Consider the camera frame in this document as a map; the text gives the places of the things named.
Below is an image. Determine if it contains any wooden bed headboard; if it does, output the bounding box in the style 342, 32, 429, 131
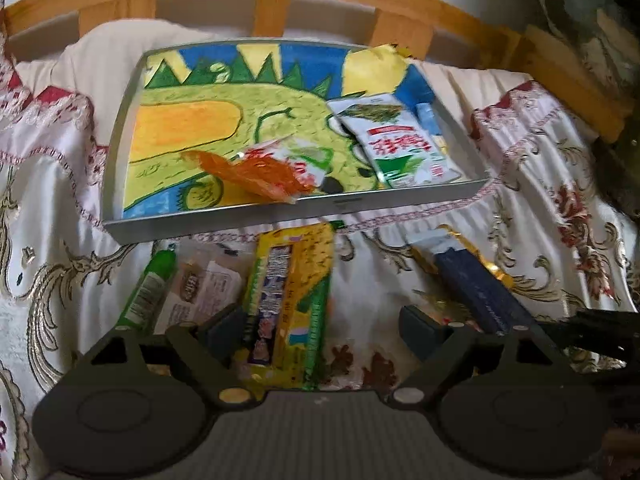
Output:
1, 0, 634, 143

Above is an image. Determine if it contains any orange snack packet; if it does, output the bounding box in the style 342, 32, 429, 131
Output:
181, 134, 334, 204

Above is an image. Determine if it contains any white green seaweed snack bag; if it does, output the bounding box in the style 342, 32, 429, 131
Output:
328, 93, 461, 188

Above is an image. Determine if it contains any gold foil snack bag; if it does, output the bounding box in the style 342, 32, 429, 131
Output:
407, 224, 515, 290

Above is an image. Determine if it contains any green white sausage stick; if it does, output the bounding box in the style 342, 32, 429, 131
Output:
115, 244, 177, 334

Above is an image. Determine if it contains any camouflage fabric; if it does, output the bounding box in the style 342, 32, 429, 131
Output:
539, 0, 639, 96

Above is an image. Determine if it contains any clear pastry pack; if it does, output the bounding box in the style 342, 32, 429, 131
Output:
153, 240, 253, 335

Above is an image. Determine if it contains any dark blue snack box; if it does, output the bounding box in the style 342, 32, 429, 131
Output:
436, 252, 536, 334

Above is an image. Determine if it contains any yellow green candy pack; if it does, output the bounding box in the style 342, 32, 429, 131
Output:
233, 222, 334, 398

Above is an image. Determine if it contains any grey tray with dinosaur drawing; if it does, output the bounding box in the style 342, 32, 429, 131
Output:
102, 40, 488, 243

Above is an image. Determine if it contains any floral satin bed cover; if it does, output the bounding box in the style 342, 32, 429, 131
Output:
1, 63, 639, 479

